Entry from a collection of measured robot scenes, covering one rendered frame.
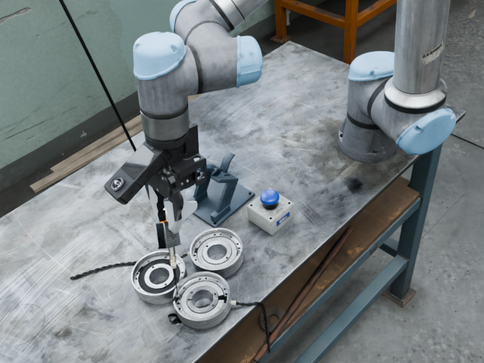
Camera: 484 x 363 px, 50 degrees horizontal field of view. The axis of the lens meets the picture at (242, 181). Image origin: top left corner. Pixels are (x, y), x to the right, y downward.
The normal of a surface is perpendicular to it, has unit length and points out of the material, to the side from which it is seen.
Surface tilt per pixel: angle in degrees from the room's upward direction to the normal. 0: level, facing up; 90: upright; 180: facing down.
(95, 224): 0
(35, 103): 90
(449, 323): 0
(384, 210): 0
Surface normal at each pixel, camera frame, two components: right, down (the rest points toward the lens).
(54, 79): 0.69, 0.45
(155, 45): 0.01, -0.77
